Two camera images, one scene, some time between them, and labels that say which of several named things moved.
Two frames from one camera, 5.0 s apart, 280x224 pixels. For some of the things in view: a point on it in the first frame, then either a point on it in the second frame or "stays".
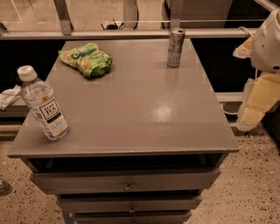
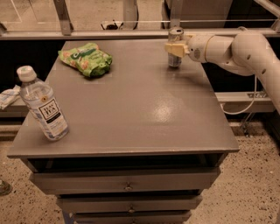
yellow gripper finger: [259, 94] → [178, 49]
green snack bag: [88, 58] stays
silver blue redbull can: [176, 47] stays
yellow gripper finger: [244, 50] → [189, 36]
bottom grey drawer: [132, 217] stays
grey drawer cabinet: [145, 140] stays
